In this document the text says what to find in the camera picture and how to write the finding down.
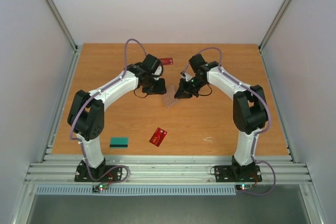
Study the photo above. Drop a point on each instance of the left controller circuit board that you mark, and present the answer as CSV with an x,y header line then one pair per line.
x,y
99,188

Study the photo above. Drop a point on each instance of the pink leather card holder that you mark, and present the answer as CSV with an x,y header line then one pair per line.
x,y
168,99

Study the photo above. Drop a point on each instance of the right aluminium frame post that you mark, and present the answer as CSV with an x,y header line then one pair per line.
x,y
274,24

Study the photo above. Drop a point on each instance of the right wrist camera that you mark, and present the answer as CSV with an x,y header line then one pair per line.
x,y
186,76

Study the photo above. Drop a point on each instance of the grey slotted cable duct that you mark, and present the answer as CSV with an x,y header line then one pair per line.
x,y
138,190

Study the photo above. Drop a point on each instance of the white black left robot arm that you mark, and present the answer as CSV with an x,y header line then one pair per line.
x,y
86,116

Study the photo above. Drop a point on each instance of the aluminium front rail frame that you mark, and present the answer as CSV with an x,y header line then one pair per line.
x,y
154,170

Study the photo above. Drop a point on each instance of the right controller circuit board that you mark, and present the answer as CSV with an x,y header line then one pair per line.
x,y
244,187

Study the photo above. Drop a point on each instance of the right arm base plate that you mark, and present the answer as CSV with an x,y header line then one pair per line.
x,y
237,173

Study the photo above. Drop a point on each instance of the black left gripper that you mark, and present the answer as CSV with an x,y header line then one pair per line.
x,y
160,91

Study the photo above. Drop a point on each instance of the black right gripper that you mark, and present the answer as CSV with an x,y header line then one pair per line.
x,y
185,90

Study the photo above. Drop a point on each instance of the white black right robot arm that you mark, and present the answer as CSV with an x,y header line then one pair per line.
x,y
250,110

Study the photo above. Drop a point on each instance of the red vip card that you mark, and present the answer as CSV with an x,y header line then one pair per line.
x,y
158,136
166,61

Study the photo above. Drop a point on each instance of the controller circuit board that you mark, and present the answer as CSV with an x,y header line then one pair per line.
x,y
99,188
244,187

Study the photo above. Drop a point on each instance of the left aluminium frame post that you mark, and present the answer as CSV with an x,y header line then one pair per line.
x,y
55,12

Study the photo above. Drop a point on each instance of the aluminium frame post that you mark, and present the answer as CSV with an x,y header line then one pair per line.
x,y
55,12
274,24

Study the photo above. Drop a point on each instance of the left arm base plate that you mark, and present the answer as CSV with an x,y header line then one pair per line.
x,y
102,174

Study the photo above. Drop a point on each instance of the teal card with black stripe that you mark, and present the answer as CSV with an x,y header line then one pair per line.
x,y
119,142

